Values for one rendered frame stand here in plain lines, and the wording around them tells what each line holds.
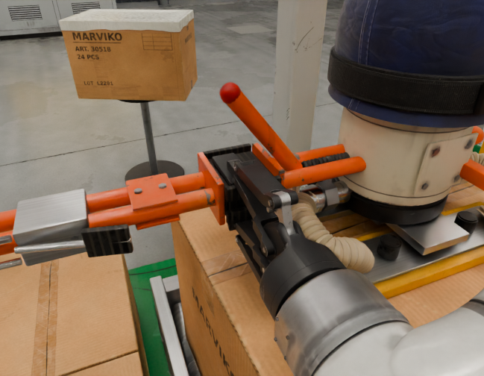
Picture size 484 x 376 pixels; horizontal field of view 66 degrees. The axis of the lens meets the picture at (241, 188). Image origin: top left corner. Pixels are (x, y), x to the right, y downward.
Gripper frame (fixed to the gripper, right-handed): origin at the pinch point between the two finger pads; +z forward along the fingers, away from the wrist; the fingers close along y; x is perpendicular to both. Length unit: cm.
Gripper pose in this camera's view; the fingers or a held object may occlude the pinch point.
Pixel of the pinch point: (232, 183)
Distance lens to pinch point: 46.3
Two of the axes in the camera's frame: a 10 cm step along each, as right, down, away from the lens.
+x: 9.3, -2.0, 3.1
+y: 0.0, 8.5, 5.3
